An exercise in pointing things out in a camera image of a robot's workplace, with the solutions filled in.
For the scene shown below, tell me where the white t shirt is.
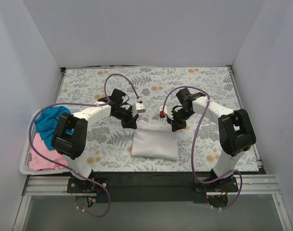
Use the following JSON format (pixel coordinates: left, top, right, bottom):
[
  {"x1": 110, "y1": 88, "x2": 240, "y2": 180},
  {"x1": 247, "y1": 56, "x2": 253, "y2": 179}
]
[{"x1": 131, "y1": 120, "x2": 178, "y2": 161}]

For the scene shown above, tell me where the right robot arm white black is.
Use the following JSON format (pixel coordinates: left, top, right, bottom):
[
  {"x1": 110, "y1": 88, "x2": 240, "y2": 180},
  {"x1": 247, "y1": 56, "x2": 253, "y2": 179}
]
[{"x1": 160, "y1": 86, "x2": 256, "y2": 191}]

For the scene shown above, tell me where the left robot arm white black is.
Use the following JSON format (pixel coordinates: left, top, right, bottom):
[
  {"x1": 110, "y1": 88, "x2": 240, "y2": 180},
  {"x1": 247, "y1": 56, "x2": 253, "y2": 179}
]
[{"x1": 51, "y1": 89, "x2": 145, "y2": 193}]

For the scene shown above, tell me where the floral tablecloth mat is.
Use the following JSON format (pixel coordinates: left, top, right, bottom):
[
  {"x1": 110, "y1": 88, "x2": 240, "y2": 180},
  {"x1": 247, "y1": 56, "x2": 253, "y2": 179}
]
[{"x1": 57, "y1": 67, "x2": 240, "y2": 172}]

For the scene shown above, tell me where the teal blue t shirt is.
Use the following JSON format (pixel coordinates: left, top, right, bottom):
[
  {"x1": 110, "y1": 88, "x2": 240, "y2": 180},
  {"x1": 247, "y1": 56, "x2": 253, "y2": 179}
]
[{"x1": 35, "y1": 106, "x2": 71, "y2": 150}]

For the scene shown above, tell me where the pink t shirt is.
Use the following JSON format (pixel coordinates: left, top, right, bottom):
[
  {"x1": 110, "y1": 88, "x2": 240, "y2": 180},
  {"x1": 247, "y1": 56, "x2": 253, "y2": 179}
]
[{"x1": 29, "y1": 133, "x2": 69, "y2": 171}]

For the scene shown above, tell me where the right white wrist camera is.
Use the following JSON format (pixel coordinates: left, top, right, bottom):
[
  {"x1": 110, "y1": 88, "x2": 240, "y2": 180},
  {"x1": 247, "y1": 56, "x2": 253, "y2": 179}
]
[{"x1": 159, "y1": 104, "x2": 173, "y2": 120}]

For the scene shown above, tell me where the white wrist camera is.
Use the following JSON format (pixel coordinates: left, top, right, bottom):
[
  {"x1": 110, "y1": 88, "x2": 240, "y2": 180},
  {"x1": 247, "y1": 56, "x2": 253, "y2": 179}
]
[
  {"x1": 132, "y1": 97, "x2": 146, "y2": 116},
  {"x1": 159, "y1": 104, "x2": 173, "y2": 120}
]

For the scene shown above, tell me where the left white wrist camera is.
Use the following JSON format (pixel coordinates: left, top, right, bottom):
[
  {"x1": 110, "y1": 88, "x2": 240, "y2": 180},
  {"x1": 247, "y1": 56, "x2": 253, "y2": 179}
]
[{"x1": 132, "y1": 97, "x2": 146, "y2": 116}]

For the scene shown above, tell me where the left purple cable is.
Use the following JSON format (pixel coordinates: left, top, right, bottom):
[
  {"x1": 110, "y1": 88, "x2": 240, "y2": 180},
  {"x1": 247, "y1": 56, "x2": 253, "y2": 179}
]
[{"x1": 28, "y1": 73, "x2": 142, "y2": 218}]

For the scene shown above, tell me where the purple cable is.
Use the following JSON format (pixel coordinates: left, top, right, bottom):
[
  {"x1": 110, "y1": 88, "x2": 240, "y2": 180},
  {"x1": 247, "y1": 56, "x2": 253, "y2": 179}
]
[
  {"x1": 160, "y1": 86, "x2": 243, "y2": 210},
  {"x1": 28, "y1": 73, "x2": 142, "y2": 218}
]

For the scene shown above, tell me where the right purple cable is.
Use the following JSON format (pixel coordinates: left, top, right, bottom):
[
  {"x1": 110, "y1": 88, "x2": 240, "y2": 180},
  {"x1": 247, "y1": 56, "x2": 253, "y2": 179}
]
[{"x1": 160, "y1": 86, "x2": 243, "y2": 210}]

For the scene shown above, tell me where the aluminium frame rail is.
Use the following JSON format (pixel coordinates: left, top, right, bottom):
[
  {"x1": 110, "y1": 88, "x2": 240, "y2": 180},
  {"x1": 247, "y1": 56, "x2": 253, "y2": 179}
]
[{"x1": 23, "y1": 172, "x2": 280, "y2": 195}]

